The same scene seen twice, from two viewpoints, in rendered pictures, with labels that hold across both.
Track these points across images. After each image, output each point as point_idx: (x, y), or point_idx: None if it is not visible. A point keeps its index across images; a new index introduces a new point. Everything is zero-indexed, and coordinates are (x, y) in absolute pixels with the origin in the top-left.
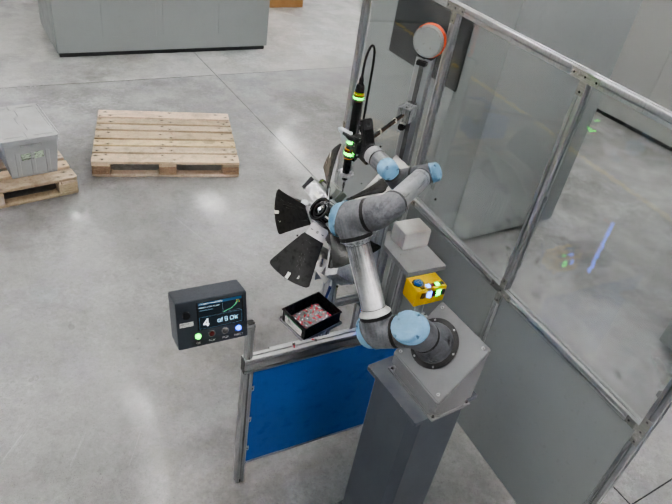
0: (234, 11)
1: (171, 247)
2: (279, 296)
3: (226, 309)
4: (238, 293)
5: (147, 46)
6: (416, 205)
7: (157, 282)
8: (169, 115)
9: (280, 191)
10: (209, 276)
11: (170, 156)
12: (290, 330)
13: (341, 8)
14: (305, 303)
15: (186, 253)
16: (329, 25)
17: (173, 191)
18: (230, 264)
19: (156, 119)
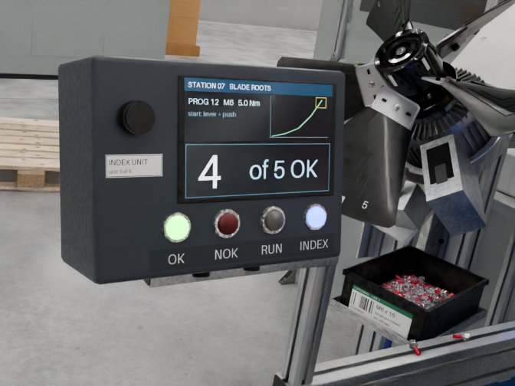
0: (124, 32)
1: (32, 278)
2: (233, 351)
3: (282, 131)
4: (323, 75)
5: (8, 68)
6: (514, 135)
7: (3, 329)
8: (36, 122)
9: (287, 59)
10: (101, 320)
11: (36, 161)
12: (371, 327)
13: (244, 60)
14: (385, 270)
15: (59, 286)
16: None
17: (38, 207)
18: (138, 302)
19: (16, 125)
